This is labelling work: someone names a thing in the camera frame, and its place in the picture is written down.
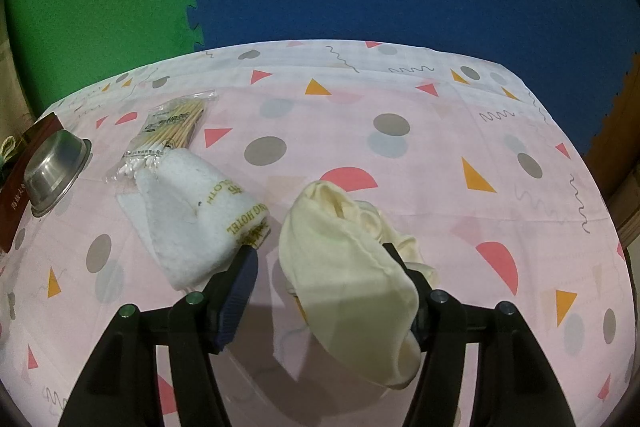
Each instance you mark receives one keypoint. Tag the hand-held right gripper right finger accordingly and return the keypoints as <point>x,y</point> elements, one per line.
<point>427,307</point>

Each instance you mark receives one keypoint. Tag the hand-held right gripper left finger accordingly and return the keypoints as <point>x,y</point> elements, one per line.
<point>240,287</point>

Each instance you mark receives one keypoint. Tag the white towel with gold print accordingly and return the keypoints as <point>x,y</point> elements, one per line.
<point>190,217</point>

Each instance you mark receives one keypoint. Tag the cream satin scrunchie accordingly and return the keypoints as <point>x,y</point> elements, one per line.
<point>345,267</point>

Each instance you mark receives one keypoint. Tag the pink patterned tablecloth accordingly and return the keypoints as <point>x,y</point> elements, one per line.
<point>425,147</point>

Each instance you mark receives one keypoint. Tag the bag of cotton swabs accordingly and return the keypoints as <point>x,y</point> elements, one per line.
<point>170,122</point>

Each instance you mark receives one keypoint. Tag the metal bowl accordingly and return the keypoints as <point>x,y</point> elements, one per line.
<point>52,167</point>

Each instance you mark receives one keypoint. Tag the dark red box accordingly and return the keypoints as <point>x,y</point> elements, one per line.
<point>15,207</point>

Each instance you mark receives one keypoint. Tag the brown foam mat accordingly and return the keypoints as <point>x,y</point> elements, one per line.
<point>622,147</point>

